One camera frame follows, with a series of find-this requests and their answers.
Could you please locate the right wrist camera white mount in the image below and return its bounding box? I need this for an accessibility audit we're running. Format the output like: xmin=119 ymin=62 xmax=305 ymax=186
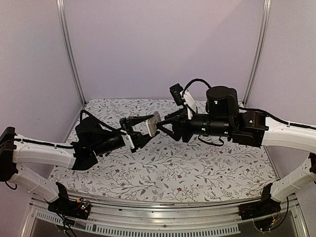
xmin=169 ymin=84 xmax=198 ymax=119

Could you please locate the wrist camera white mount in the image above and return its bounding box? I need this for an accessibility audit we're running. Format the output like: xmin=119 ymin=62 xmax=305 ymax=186
xmin=122 ymin=132 xmax=135 ymax=150
xmin=169 ymin=84 xmax=198 ymax=119

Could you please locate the floral patterned table mat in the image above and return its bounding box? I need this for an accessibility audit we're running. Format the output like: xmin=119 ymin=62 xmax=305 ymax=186
xmin=48 ymin=98 xmax=278 ymax=204

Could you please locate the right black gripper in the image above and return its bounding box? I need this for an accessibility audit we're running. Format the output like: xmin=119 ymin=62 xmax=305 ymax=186
xmin=157 ymin=106 xmax=231 ymax=141

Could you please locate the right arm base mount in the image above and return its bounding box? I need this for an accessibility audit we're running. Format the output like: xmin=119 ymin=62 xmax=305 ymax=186
xmin=238 ymin=183 xmax=281 ymax=220

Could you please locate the left aluminium frame post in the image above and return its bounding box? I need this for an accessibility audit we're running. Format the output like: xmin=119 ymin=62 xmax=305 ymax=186
xmin=56 ymin=0 xmax=86 ymax=106

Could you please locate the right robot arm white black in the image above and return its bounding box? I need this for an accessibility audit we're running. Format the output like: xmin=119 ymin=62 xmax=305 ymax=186
xmin=157 ymin=84 xmax=316 ymax=215

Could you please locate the white remote control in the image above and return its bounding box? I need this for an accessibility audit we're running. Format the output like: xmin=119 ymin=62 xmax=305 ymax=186
xmin=146 ymin=111 xmax=161 ymax=137

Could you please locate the right aluminium frame post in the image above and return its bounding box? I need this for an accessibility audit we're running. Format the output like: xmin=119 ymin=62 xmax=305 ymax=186
xmin=242 ymin=0 xmax=272 ymax=106

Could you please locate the right camera black cable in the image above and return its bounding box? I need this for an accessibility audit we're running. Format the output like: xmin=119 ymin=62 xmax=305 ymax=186
xmin=182 ymin=79 xmax=212 ymax=93

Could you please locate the front aluminium rail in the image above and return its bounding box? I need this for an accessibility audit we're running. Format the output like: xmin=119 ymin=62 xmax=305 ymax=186
xmin=21 ymin=192 xmax=311 ymax=237

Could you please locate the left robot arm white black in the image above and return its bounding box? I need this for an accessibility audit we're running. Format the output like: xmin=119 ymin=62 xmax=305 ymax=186
xmin=0 ymin=114 xmax=159 ymax=214

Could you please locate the aluminium frame post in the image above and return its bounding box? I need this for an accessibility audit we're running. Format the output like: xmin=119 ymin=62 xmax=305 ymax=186
xmin=56 ymin=0 xmax=86 ymax=106
xmin=242 ymin=0 xmax=272 ymax=106

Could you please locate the left camera black cable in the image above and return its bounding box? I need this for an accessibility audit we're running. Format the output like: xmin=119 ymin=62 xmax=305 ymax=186
xmin=79 ymin=110 xmax=126 ymax=135

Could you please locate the camera black cable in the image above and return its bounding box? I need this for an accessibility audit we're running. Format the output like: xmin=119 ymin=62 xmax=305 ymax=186
xmin=182 ymin=79 xmax=212 ymax=93
xmin=79 ymin=110 xmax=126 ymax=135

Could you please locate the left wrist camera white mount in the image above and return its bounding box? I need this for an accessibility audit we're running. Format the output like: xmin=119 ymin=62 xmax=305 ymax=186
xmin=122 ymin=132 xmax=135 ymax=150

